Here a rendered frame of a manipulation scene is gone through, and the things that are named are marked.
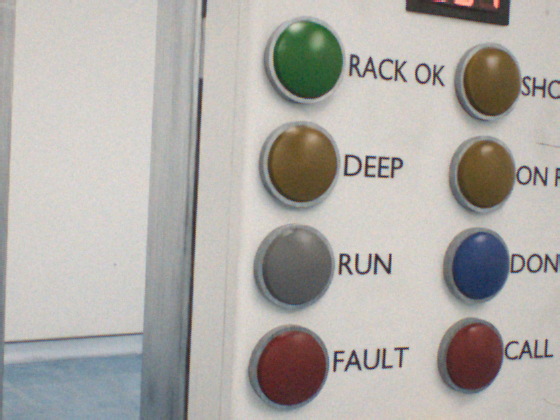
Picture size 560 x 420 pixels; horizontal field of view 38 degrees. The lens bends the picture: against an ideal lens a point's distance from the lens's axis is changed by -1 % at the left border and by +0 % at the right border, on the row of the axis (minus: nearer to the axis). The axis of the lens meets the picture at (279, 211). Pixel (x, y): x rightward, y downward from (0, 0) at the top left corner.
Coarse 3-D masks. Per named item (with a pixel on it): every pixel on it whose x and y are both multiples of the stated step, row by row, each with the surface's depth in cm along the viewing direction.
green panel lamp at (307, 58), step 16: (288, 32) 28; (304, 32) 28; (320, 32) 28; (288, 48) 28; (304, 48) 28; (320, 48) 28; (336, 48) 28; (288, 64) 28; (304, 64) 28; (320, 64) 28; (336, 64) 28; (288, 80) 28; (304, 80) 28; (320, 80) 28; (336, 80) 28; (304, 96) 28; (320, 96) 28
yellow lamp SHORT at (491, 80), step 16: (496, 48) 31; (480, 64) 31; (496, 64) 31; (512, 64) 32; (464, 80) 31; (480, 80) 31; (496, 80) 31; (512, 80) 32; (480, 96) 31; (496, 96) 31; (512, 96) 32; (480, 112) 31; (496, 112) 32
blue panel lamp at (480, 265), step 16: (464, 240) 32; (480, 240) 32; (496, 240) 32; (464, 256) 31; (480, 256) 31; (496, 256) 32; (464, 272) 31; (480, 272) 31; (496, 272) 32; (464, 288) 31; (480, 288) 32; (496, 288) 32
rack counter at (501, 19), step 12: (408, 0) 30; (420, 0) 30; (504, 0) 32; (420, 12) 30; (432, 12) 31; (444, 12) 31; (456, 12) 31; (468, 12) 31; (480, 12) 31; (492, 12) 32; (504, 12) 32; (504, 24) 32
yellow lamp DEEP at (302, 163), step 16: (304, 128) 28; (288, 144) 28; (304, 144) 28; (320, 144) 28; (272, 160) 28; (288, 160) 28; (304, 160) 28; (320, 160) 28; (336, 160) 29; (272, 176) 28; (288, 176) 28; (304, 176) 28; (320, 176) 28; (288, 192) 28; (304, 192) 28; (320, 192) 28
